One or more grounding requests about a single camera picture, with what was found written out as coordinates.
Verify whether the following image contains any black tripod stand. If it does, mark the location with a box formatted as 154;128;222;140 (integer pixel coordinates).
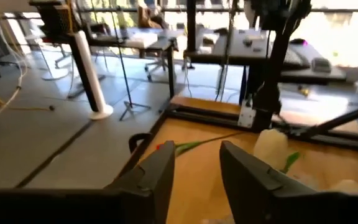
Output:
109;0;152;121

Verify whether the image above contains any red tulip with green leaf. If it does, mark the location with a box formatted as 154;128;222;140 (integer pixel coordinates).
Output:
155;131;245;157

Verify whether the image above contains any pale yellow floor cable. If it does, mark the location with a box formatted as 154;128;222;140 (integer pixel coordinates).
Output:
0;0;55;125

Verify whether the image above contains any black frame handle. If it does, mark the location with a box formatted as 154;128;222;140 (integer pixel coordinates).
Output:
128;133;153;154

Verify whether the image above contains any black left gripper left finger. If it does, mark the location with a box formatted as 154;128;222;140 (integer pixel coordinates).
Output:
0;140;176;224

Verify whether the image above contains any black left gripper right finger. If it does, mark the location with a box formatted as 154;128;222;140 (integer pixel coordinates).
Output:
219;140;358;224

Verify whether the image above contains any black white pole round base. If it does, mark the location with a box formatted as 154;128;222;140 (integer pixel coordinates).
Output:
68;30;114;121

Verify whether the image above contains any dark office desk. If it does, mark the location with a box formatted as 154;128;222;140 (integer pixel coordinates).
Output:
84;27;180;100

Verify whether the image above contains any black equipment box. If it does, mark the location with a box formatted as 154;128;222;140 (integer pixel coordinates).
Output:
29;0;74;44

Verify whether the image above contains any black keyboard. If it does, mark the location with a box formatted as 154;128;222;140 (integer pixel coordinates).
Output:
283;42;312;70

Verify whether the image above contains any black workstation desk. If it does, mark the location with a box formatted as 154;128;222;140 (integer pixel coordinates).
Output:
183;27;347;105

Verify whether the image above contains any grey desktop device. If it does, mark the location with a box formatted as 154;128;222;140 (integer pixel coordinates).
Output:
310;57;333;74

